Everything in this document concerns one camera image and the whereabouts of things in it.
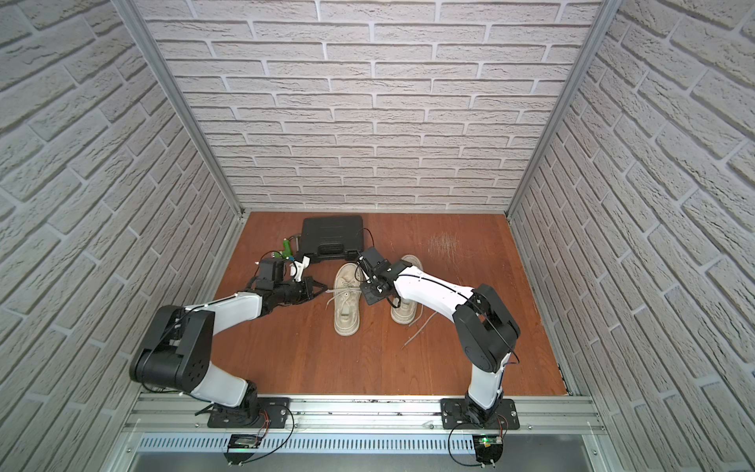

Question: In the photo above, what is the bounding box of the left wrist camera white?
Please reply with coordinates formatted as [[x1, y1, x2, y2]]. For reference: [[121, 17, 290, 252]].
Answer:
[[289, 256, 311, 282]]

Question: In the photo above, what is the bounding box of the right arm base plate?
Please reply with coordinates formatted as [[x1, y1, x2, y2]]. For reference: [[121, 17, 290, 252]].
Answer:
[[440, 397, 520, 430]]

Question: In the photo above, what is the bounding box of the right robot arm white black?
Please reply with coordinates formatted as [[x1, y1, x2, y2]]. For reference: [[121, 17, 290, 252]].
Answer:
[[358, 247, 521, 426]]

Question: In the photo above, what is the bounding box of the corner aluminium post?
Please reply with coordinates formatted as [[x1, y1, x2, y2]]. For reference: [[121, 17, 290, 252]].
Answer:
[[506, 0, 622, 220], [113, 0, 245, 218]]

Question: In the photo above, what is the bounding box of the right corner aluminium post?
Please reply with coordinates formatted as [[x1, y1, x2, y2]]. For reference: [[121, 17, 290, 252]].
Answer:
[[506, 0, 622, 220]]

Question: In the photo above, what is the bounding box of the left controller board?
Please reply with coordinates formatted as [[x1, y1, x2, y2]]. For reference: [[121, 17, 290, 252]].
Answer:
[[224, 435, 263, 466]]

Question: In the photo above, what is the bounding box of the aluminium front rail frame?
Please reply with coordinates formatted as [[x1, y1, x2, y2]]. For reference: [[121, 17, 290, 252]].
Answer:
[[104, 393, 621, 471]]

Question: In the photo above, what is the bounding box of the black plastic tool case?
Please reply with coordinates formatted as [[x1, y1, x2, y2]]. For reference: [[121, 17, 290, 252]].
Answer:
[[296, 216, 364, 264]]

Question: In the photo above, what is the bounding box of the beige sneaker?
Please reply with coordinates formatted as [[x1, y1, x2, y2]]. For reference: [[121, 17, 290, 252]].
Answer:
[[390, 255, 436, 348], [330, 263, 364, 336]]

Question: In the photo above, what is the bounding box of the right controller board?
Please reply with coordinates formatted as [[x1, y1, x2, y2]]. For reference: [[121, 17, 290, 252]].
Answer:
[[472, 435, 505, 467]]

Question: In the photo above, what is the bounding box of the left corner aluminium post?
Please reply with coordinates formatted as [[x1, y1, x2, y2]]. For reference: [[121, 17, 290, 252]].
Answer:
[[113, 0, 245, 218]]

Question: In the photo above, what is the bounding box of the controller board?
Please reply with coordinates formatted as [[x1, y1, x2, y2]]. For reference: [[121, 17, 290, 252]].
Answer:
[[472, 435, 505, 467], [224, 435, 263, 466]]

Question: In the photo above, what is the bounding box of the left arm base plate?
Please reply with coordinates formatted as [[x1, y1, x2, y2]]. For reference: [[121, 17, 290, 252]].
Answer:
[[208, 396, 291, 429]]

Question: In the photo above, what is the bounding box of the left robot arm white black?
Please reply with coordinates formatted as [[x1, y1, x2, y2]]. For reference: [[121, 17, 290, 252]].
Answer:
[[129, 258, 328, 428]]

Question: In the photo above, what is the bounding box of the green handled tool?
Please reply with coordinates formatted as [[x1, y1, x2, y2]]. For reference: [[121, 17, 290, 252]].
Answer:
[[273, 235, 299, 262]]

